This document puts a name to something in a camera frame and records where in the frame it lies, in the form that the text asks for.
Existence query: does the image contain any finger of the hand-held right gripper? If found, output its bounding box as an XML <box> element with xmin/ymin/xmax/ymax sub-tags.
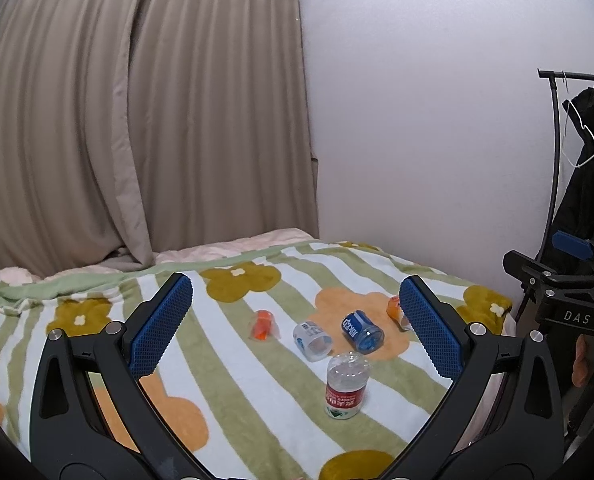
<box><xmin>502</xmin><ymin>249</ymin><xmax>594</xmax><ymax>293</ymax></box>
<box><xmin>551</xmin><ymin>231</ymin><xmax>594</xmax><ymax>262</ymax></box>

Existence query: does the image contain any blue plastic cup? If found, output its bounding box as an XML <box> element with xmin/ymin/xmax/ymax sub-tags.
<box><xmin>340</xmin><ymin>310</ymin><xmax>385</xmax><ymax>352</ymax></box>

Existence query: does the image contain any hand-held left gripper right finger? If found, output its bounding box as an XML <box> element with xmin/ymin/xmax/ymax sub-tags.
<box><xmin>377</xmin><ymin>275</ymin><xmax>565</xmax><ymax>480</ymax></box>

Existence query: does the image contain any clear cup with white label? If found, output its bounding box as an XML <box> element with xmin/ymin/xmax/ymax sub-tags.
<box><xmin>292</xmin><ymin>321</ymin><xmax>334</xmax><ymax>363</ymax></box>

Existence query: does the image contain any pale pink bedding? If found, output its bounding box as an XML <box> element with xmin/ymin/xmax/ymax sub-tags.
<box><xmin>0</xmin><ymin>228</ymin><xmax>323</xmax><ymax>286</ymax></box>

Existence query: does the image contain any clear cup with red label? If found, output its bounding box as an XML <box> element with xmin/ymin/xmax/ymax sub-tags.
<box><xmin>325</xmin><ymin>352</ymin><xmax>371</xmax><ymax>421</ymax></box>

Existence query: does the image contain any orange and clear cup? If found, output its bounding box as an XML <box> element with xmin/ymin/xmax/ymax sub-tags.
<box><xmin>386</xmin><ymin>296</ymin><xmax>412</xmax><ymax>332</ymax></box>

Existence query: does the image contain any black clothes rack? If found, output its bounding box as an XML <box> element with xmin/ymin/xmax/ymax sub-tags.
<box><xmin>514</xmin><ymin>68</ymin><xmax>594</xmax><ymax>322</ymax></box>

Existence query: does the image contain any small orange cup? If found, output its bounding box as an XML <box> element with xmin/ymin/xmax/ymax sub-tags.
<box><xmin>251</xmin><ymin>310</ymin><xmax>283</xmax><ymax>341</ymax></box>

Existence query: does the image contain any striped flower-print blanket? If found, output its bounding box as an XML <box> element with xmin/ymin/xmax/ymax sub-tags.
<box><xmin>0</xmin><ymin>241</ymin><xmax>514</xmax><ymax>480</ymax></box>

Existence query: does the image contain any white wire hanger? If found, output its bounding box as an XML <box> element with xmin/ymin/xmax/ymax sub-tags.
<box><xmin>562</xmin><ymin>98</ymin><xmax>594</xmax><ymax>169</ymax></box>

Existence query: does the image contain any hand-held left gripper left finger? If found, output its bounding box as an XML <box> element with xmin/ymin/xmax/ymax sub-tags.
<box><xmin>28</xmin><ymin>272</ymin><xmax>213</xmax><ymax>480</ymax></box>

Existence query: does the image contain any beige curtain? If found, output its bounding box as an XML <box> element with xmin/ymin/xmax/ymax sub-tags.
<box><xmin>0</xmin><ymin>0</ymin><xmax>321</xmax><ymax>279</ymax></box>

